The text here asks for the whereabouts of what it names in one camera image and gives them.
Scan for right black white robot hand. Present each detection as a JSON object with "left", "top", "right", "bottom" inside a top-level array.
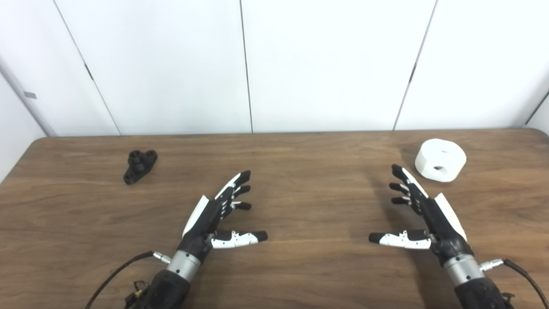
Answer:
[{"left": 369, "top": 164, "right": 474, "bottom": 261}]

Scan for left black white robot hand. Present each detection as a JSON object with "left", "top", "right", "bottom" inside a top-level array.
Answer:
[{"left": 177, "top": 170, "right": 268, "bottom": 260}]

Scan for round white piece with holes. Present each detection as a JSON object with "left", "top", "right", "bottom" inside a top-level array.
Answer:
[{"left": 415, "top": 139, "right": 467, "bottom": 182}]

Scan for black flanged holder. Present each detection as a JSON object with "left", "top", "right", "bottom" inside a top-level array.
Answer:
[{"left": 124, "top": 149, "right": 158, "bottom": 185}]

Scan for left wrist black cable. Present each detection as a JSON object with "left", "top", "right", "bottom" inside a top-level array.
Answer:
[{"left": 84, "top": 251, "right": 172, "bottom": 309}]

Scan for thin wire with yellow plug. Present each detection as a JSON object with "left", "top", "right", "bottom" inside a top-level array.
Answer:
[{"left": 124, "top": 281, "right": 149, "bottom": 309}]

